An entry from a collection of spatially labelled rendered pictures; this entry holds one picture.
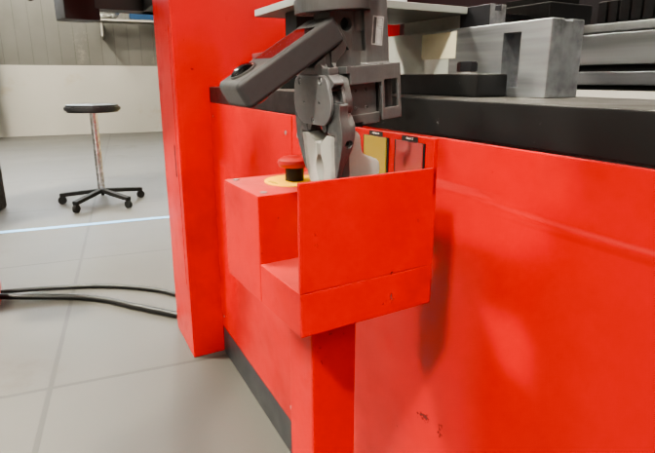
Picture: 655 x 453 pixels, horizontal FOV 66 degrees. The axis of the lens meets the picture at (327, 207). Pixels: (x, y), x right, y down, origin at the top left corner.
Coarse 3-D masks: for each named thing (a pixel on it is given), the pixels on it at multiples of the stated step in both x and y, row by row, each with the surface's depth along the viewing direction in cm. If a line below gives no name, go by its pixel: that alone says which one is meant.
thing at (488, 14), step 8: (472, 8) 74; (480, 8) 72; (488, 8) 71; (496, 8) 72; (504, 8) 72; (464, 16) 75; (472, 16) 74; (480, 16) 73; (488, 16) 71; (496, 16) 72; (504, 16) 72; (464, 24) 76; (472, 24) 74; (480, 24) 73; (488, 24) 71
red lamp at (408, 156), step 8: (400, 144) 56; (408, 144) 54; (416, 144) 53; (400, 152) 56; (408, 152) 55; (416, 152) 54; (400, 160) 56; (408, 160) 55; (416, 160) 54; (400, 168) 56; (408, 168) 55; (416, 168) 54
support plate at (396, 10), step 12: (288, 0) 67; (264, 12) 74; (276, 12) 72; (396, 12) 72; (408, 12) 72; (420, 12) 72; (432, 12) 72; (444, 12) 73; (456, 12) 73; (396, 24) 89
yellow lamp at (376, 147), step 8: (368, 136) 61; (376, 136) 59; (368, 144) 61; (376, 144) 59; (384, 144) 58; (368, 152) 61; (376, 152) 60; (384, 152) 58; (384, 160) 59; (384, 168) 59
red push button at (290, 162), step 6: (288, 156) 60; (294, 156) 60; (300, 156) 60; (282, 162) 59; (288, 162) 58; (294, 162) 58; (300, 162) 59; (288, 168) 59; (294, 168) 59; (300, 168) 59; (288, 174) 60; (294, 174) 60; (300, 174) 60; (288, 180) 60; (294, 180) 60; (300, 180) 60
